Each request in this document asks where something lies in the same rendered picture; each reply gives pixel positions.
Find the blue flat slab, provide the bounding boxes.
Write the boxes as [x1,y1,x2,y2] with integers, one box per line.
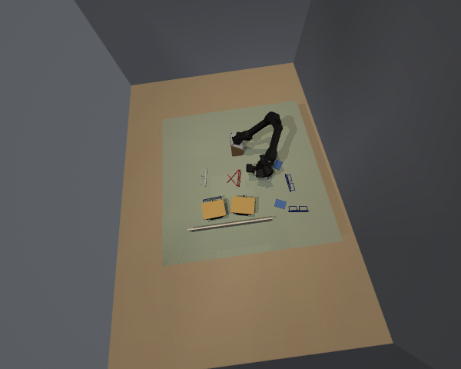
[273,160,283,170]
[274,199,286,209]

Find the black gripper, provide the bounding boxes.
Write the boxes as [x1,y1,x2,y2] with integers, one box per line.
[246,161,262,174]

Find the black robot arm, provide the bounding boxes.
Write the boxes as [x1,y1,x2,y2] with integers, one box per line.
[232,111,283,178]

